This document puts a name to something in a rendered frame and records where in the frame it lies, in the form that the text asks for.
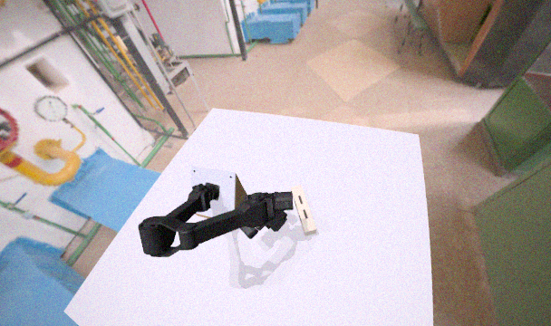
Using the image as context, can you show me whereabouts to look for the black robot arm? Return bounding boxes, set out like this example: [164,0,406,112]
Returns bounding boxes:
[138,182,294,257]

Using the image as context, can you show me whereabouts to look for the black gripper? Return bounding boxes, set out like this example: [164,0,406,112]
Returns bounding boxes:
[240,225,266,239]

